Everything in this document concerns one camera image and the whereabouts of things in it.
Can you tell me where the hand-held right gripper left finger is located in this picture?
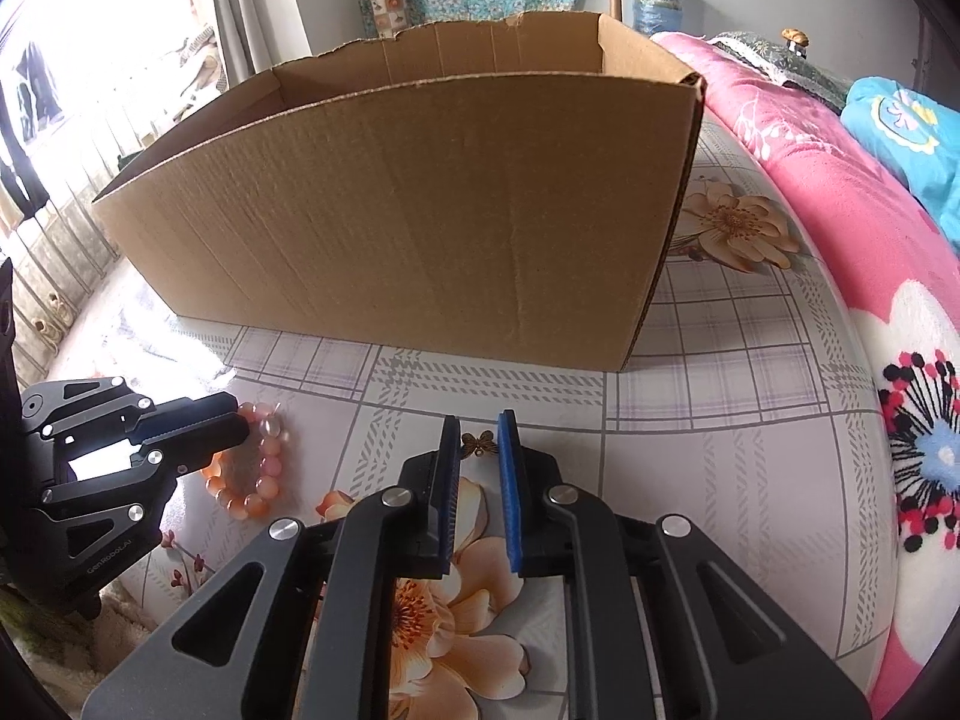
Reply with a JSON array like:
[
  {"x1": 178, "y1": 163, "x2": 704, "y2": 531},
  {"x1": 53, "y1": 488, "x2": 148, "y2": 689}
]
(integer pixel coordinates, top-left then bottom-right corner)
[{"x1": 82, "y1": 414, "x2": 462, "y2": 720}]

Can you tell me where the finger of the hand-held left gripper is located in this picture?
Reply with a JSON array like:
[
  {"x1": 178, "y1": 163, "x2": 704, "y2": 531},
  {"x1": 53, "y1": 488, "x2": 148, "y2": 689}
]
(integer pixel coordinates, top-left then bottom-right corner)
[
  {"x1": 41, "y1": 412, "x2": 252, "y2": 601},
  {"x1": 19, "y1": 375, "x2": 242, "y2": 443}
]

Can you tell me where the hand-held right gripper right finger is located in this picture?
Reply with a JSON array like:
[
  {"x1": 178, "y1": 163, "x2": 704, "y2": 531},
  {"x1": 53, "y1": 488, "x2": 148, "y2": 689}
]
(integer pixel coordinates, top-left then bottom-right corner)
[{"x1": 499, "y1": 409, "x2": 871, "y2": 720}]

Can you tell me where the pink orange bead bracelet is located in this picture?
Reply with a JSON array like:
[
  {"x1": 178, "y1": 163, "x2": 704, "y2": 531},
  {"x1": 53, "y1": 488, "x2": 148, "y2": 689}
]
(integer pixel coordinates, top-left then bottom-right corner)
[{"x1": 201, "y1": 401, "x2": 290, "y2": 520}]

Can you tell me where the brown cardboard box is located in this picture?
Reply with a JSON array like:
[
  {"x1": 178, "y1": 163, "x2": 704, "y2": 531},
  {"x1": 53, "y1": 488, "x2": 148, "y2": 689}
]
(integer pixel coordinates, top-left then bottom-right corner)
[{"x1": 90, "y1": 11, "x2": 706, "y2": 374}]

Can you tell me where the metal window grille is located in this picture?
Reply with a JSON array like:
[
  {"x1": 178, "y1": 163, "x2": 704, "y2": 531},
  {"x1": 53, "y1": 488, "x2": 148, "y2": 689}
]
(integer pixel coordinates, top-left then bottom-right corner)
[{"x1": 0, "y1": 157, "x2": 136, "y2": 376}]

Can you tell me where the floral checked tablecloth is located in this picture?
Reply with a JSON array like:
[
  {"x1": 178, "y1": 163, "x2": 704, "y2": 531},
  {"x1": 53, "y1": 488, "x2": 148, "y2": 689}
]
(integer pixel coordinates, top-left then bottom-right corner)
[{"x1": 45, "y1": 116, "x2": 893, "y2": 720}]

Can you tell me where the dark hanging garment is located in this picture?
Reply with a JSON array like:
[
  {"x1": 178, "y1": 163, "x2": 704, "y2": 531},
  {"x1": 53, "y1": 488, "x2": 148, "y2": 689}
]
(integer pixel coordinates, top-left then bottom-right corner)
[{"x1": 0, "y1": 41, "x2": 53, "y2": 218}]

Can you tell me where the white window curtain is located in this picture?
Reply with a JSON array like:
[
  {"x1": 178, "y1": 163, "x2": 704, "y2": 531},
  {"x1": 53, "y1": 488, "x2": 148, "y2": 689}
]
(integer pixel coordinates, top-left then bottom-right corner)
[{"x1": 199, "y1": 0, "x2": 308, "y2": 83}]

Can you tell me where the pink floral blanket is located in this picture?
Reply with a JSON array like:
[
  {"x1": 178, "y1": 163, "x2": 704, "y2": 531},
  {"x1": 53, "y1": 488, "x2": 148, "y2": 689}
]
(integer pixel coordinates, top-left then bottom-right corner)
[{"x1": 652, "y1": 30, "x2": 960, "y2": 698}]

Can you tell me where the blue water bottle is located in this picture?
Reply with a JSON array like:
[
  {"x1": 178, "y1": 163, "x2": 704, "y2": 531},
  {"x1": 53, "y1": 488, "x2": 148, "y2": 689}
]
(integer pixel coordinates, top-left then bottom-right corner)
[{"x1": 632, "y1": 0, "x2": 687, "y2": 32}]

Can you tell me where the dark floral cushion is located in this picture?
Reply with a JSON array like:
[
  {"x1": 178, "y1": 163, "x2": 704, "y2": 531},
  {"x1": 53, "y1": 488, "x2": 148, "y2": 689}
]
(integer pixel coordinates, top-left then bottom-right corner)
[{"x1": 709, "y1": 30, "x2": 860, "y2": 117}]

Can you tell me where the blue striped garment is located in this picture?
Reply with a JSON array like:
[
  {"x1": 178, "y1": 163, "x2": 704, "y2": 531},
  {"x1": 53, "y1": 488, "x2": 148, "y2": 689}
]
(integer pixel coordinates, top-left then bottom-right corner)
[{"x1": 840, "y1": 75, "x2": 960, "y2": 241}]

